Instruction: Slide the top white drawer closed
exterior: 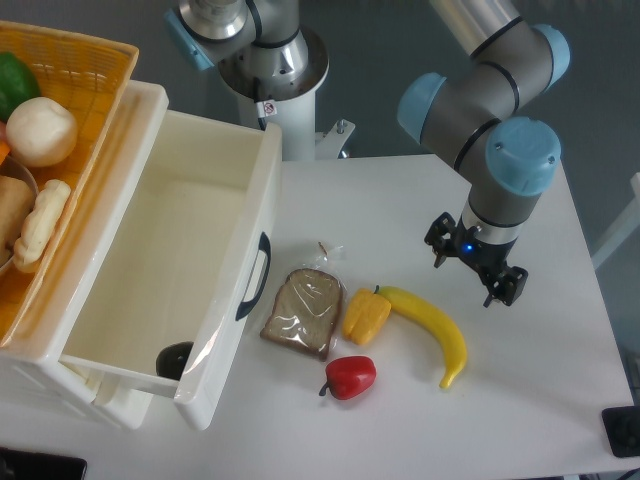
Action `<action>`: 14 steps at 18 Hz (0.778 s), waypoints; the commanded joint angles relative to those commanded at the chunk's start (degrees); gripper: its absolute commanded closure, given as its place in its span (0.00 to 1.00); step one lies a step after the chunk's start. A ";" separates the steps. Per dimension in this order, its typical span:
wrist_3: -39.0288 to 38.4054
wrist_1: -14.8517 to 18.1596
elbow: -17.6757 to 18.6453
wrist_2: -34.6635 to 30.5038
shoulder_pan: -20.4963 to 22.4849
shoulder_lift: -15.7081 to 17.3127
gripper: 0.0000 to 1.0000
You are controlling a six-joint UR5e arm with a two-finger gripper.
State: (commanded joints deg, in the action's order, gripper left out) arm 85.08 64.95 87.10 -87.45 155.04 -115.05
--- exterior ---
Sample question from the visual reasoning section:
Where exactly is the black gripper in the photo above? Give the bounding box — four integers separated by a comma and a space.
424, 212, 528, 307

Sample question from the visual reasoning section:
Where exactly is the white top drawer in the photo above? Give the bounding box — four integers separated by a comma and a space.
58, 109, 284, 432

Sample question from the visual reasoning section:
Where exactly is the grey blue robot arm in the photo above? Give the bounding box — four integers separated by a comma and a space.
164, 1, 570, 305

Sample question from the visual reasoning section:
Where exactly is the dark eggplant in drawer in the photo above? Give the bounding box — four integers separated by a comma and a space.
155, 341, 193, 380

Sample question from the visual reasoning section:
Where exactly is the white drawer cabinet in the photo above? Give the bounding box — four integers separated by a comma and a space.
1, 81, 169, 430

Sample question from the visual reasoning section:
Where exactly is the yellow banana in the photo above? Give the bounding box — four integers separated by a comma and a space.
377, 286, 468, 390

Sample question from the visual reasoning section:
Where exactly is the yellow bell pepper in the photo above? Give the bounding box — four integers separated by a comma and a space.
342, 288, 391, 345

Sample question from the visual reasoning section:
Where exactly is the red bell pepper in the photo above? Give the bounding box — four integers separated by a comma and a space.
319, 356, 377, 400

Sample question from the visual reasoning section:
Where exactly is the bread slice in plastic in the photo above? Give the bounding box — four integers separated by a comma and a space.
260, 242, 345, 362

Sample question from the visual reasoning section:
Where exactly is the black device right edge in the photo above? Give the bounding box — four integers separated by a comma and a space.
601, 406, 639, 458

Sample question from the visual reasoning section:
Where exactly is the orange wicker basket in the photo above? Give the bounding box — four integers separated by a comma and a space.
1, 20, 139, 344

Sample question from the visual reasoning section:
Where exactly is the white lumpy dough toy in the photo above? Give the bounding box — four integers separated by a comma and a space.
13, 179, 71, 273

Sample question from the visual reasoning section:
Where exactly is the white round bun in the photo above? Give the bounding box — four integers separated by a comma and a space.
6, 97, 78, 168

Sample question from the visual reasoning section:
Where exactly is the tan bread loaf toy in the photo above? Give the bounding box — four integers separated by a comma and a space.
0, 175, 35, 265

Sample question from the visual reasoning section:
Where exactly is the green bell pepper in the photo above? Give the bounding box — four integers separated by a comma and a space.
0, 51, 41, 123

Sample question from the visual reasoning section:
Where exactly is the black device bottom left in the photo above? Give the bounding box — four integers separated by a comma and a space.
1, 447, 87, 480

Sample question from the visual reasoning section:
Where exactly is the white frame right edge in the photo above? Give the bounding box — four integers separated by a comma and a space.
591, 173, 639, 270

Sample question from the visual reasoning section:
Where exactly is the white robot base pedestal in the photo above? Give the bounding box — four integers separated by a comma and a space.
218, 26, 355, 161

